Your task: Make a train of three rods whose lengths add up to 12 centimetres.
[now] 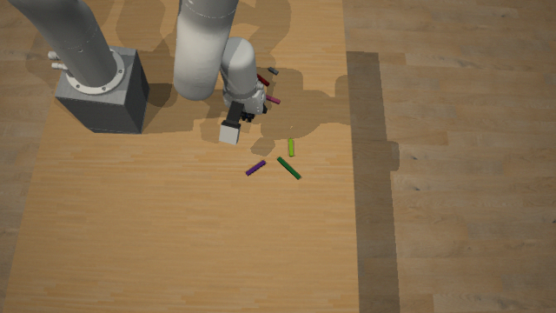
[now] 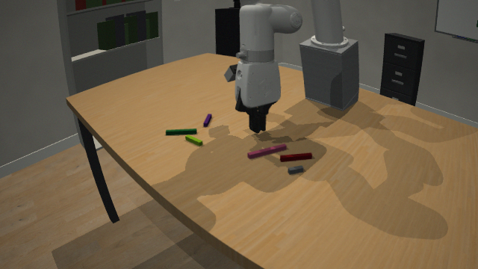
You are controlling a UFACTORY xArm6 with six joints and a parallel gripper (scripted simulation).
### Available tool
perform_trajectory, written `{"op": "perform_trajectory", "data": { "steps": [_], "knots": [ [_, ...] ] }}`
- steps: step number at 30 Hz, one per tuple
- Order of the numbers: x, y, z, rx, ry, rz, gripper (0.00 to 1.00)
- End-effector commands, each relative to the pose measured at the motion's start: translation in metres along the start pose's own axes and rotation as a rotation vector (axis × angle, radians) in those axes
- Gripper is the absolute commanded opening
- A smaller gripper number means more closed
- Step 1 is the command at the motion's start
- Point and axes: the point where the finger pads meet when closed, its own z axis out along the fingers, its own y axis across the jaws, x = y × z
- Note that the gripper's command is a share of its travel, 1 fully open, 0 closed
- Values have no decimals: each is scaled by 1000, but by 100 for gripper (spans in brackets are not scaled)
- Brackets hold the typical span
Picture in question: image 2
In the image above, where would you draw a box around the lime green rod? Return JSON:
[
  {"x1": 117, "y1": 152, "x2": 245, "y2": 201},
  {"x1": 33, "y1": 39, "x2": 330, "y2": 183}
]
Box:
[{"x1": 185, "y1": 135, "x2": 203, "y2": 146}]

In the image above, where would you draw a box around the pink rod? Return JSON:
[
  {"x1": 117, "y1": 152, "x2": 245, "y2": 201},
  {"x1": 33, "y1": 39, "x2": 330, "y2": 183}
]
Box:
[{"x1": 247, "y1": 144, "x2": 287, "y2": 159}]

